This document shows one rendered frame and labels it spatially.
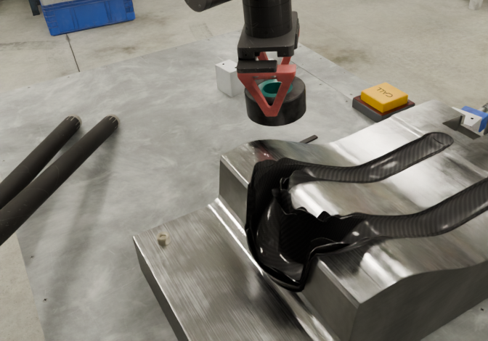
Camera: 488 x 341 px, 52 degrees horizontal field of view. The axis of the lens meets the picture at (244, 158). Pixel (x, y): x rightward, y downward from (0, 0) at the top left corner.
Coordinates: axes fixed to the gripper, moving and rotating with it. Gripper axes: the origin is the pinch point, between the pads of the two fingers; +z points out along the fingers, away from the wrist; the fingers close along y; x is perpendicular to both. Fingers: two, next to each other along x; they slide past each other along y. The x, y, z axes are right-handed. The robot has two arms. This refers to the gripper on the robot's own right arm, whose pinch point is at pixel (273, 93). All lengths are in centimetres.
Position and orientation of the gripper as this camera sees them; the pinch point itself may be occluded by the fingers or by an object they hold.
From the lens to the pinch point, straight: 66.1
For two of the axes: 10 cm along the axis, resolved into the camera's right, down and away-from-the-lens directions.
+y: -1.3, 6.2, -7.8
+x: 9.9, 0.0, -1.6
